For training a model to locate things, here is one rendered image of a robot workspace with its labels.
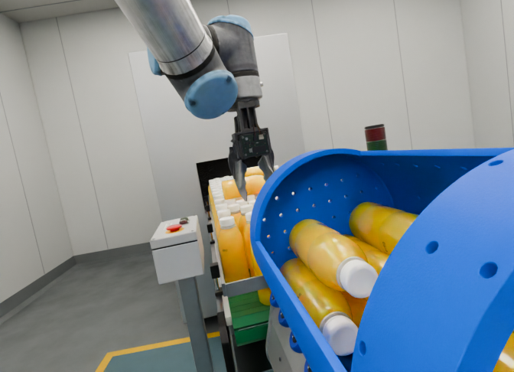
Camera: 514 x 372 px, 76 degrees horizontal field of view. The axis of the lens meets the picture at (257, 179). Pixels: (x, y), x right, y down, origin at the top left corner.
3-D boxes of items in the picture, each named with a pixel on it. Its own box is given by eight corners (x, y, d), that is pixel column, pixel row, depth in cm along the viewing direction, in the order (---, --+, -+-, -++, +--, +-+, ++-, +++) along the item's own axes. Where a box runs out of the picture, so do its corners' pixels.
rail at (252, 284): (227, 298, 71) (225, 284, 71) (227, 296, 72) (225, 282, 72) (396, 256, 77) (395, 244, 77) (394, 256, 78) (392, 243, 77)
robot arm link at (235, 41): (196, 29, 71) (239, 30, 75) (208, 88, 72) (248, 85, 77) (213, 10, 63) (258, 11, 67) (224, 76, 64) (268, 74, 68)
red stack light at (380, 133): (372, 141, 103) (370, 128, 103) (362, 142, 110) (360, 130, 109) (390, 138, 104) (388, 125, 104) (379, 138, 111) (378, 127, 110)
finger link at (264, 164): (274, 199, 70) (258, 159, 69) (268, 196, 76) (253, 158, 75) (287, 193, 71) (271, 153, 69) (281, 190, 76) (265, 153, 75)
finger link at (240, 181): (235, 203, 69) (237, 159, 68) (232, 200, 75) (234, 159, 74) (250, 203, 69) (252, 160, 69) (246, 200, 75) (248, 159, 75)
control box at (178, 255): (158, 285, 71) (148, 239, 70) (167, 256, 91) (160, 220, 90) (204, 275, 73) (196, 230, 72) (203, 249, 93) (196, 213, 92)
